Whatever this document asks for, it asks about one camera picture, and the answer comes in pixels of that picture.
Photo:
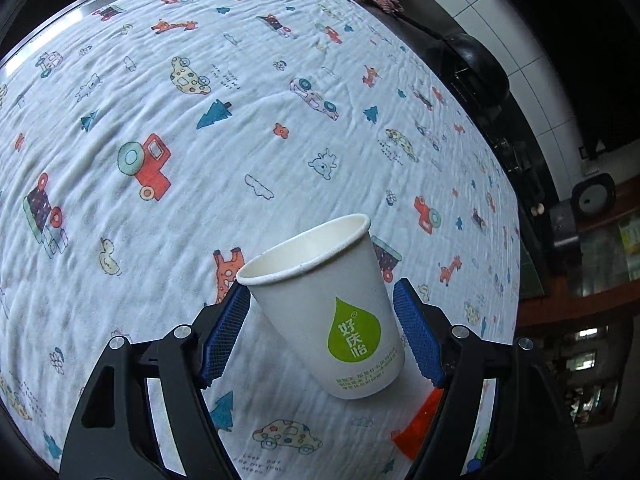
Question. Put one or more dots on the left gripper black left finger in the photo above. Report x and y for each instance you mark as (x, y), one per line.
(218, 329)

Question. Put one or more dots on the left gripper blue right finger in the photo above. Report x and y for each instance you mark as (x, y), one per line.
(425, 329)

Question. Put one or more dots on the white paper cup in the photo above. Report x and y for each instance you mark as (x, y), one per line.
(323, 292)

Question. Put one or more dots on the red snack wrapper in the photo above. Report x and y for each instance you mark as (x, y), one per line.
(410, 440)

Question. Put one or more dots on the wooden glass cabinet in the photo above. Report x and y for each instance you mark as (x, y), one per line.
(596, 279)

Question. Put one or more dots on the printed white tablecloth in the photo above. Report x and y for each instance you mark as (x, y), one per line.
(150, 148)

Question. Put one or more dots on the black rice cooker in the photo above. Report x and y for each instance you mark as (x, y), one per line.
(591, 200)

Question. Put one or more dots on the black wok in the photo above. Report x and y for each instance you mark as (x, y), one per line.
(472, 75)

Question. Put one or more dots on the black range hood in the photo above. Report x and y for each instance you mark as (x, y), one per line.
(593, 47)

